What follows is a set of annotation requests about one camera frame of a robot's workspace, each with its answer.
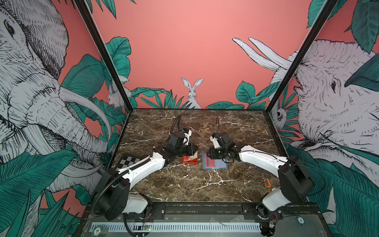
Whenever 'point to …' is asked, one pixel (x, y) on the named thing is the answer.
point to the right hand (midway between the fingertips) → (206, 153)
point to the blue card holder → (208, 163)
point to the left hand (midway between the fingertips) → (199, 146)
